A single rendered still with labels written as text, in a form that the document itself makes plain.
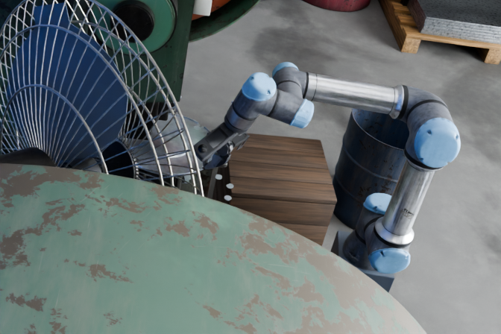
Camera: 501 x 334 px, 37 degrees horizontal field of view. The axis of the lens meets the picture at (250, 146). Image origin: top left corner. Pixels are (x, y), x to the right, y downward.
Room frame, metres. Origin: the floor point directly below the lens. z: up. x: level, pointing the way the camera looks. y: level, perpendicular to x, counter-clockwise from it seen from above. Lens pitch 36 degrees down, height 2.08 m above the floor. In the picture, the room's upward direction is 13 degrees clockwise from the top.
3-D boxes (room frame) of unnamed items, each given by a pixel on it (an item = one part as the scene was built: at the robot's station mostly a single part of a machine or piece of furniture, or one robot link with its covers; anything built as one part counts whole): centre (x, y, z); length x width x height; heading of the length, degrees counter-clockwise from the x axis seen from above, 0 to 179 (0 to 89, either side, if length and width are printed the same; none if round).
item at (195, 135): (1.70, 0.23, 0.78); 0.29 x 0.29 x 0.01
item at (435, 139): (1.66, -0.46, 0.82); 0.15 x 0.12 x 0.55; 9
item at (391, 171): (2.60, -0.58, 0.24); 0.42 x 0.42 x 0.48
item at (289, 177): (2.30, -0.12, 0.18); 0.40 x 0.38 x 0.35; 103
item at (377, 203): (1.79, -0.44, 0.62); 0.13 x 0.12 x 0.14; 9
